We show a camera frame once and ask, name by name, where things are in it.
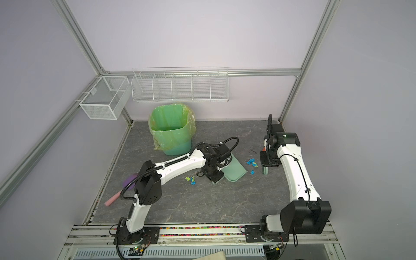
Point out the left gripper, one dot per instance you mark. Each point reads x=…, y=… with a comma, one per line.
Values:
x=214, y=179

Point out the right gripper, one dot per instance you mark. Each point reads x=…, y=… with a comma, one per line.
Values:
x=265, y=162

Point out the mint green dustpan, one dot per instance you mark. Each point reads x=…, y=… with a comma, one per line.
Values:
x=230, y=169

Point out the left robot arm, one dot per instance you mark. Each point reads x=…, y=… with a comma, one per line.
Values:
x=146, y=188

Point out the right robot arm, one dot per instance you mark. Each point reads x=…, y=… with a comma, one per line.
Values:
x=306, y=213

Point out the blue scraps near right gripper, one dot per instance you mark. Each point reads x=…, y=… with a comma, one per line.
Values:
x=254, y=164

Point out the green blue scrap centre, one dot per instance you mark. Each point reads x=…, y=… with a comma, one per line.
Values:
x=191, y=180

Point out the green trash bin with bag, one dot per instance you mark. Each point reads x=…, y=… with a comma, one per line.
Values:
x=172, y=127

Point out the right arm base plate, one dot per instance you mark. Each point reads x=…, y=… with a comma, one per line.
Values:
x=257, y=234

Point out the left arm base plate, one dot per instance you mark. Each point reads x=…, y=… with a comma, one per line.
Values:
x=147, y=235

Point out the long white wire basket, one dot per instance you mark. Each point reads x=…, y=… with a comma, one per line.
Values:
x=180, y=84

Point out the small white wire basket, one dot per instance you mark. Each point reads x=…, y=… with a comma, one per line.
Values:
x=107, y=98

